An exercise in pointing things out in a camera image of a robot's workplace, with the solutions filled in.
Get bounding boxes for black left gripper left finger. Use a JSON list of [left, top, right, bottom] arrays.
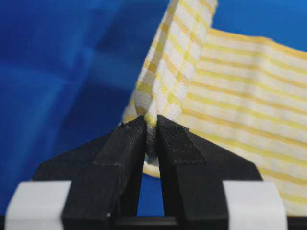
[[0, 116, 147, 230]]

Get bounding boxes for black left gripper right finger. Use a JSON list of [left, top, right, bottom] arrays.
[[156, 114, 307, 230]]

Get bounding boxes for yellow white checked towel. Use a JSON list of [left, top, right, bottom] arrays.
[[123, 0, 307, 216]]

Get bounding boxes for blue table cloth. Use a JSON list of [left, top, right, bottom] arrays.
[[0, 0, 307, 216]]

